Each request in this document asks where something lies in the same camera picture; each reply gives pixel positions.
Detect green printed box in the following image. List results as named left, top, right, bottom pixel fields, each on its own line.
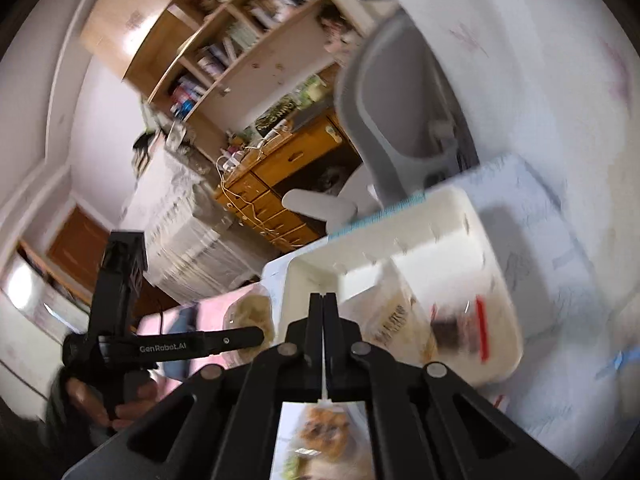
left=255, top=94, right=297, bottom=133

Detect dark blue cloth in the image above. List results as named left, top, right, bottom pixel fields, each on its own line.
left=172, top=306, right=202, bottom=335

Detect person's left hand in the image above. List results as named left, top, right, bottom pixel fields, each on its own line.
left=65, top=377, right=158, bottom=433

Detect white plastic basket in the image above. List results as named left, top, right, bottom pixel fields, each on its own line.
left=277, top=185, right=525, bottom=388

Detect grey office chair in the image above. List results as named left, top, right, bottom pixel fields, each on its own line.
left=281, top=12, right=481, bottom=236

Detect teal striped mat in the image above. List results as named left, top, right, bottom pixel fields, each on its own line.
left=327, top=194, right=426, bottom=238

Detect photo print snack packet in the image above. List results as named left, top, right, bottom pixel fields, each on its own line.
left=270, top=292, right=376, bottom=480

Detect white pleated cloth cover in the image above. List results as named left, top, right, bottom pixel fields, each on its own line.
left=120, top=150, right=261, bottom=306

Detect wooden bookshelf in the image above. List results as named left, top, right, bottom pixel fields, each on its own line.
left=80, top=0, right=396, bottom=161

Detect trash bin with plastic bag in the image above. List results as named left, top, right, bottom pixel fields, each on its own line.
left=307, top=162, right=351, bottom=196

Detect wooden desk with drawers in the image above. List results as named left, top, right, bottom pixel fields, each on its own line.
left=215, top=110, right=363, bottom=253

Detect pale round cookie packet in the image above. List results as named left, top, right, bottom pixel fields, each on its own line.
left=224, top=286, right=277, bottom=363

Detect red white snack packet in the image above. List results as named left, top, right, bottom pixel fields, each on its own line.
left=429, top=295, right=492, bottom=363

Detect rows of books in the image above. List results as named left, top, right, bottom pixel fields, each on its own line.
left=170, top=0, right=323, bottom=118

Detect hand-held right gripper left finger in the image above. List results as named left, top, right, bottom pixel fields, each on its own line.
left=62, top=294, right=325, bottom=480

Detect beige mountain print snack packet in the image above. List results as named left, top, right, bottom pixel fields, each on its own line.
left=359, top=280, right=437, bottom=367

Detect brown door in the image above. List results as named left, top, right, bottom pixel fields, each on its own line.
left=47, top=205, right=116, bottom=291

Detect white cables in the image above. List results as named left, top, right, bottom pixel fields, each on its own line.
left=217, top=130, right=281, bottom=233

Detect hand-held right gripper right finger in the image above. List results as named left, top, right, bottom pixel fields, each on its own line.
left=324, top=294, right=581, bottom=480

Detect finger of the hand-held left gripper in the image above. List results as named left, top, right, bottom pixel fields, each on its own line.
left=197, top=326, right=266, bottom=356

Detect person's left forearm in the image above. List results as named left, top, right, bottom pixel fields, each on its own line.
left=42, top=367, right=116, bottom=461

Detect pink blanket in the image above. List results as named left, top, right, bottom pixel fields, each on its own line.
left=137, top=285, right=281, bottom=396

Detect white floral bedsheet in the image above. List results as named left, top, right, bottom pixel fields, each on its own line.
left=360, top=0, right=640, bottom=466

